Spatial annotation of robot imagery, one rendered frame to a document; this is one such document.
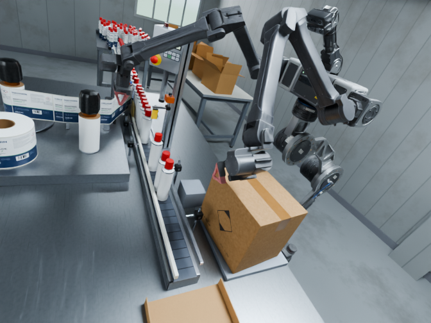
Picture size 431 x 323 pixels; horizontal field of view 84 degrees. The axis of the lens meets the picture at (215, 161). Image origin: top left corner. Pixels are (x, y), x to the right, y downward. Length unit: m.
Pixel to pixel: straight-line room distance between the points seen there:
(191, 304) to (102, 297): 0.27
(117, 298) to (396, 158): 2.98
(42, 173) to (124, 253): 0.48
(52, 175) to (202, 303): 0.78
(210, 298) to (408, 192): 2.69
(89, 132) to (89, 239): 0.49
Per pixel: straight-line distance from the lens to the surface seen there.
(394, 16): 3.54
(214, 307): 0.92
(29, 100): 1.47
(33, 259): 0.99
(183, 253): 0.93
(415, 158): 3.21
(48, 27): 5.58
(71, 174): 1.19
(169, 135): 1.47
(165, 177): 0.98
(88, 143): 1.27
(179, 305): 0.89
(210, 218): 1.02
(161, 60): 1.34
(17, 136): 1.18
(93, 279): 0.92
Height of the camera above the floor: 1.63
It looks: 32 degrees down
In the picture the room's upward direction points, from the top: 19 degrees clockwise
